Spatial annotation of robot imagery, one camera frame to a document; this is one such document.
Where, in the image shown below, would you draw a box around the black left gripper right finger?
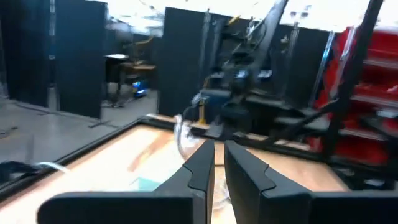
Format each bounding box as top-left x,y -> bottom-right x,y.
223,140 -> 398,224

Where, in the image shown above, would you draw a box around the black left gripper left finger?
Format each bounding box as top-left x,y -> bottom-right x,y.
37,139 -> 216,224

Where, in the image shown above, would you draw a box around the mint green cube outlet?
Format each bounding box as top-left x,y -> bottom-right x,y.
130,176 -> 163,192

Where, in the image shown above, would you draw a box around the white power strip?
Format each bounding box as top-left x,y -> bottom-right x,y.
173,114 -> 203,158

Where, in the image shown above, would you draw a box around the grey metal mounting plate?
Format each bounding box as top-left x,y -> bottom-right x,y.
205,123 -> 224,139

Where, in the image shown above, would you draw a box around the yellow connector plug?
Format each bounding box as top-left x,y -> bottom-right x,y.
198,96 -> 209,124

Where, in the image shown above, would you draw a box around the small blue floor device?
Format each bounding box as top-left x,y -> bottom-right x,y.
132,80 -> 149,98

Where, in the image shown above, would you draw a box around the red plastic bin rack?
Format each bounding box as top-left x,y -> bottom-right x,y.
306,26 -> 398,167

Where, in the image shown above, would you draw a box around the background wooden desk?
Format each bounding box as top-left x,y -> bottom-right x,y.
104,53 -> 157,94

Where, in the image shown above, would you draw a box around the black curtain partition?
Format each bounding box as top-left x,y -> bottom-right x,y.
157,6 -> 331,118
0,0 -> 108,119

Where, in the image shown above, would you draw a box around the cube outlet white cord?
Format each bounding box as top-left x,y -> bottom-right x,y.
35,161 -> 71,174

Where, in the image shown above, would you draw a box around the black cable clamp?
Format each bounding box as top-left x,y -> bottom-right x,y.
0,160 -> 41,185

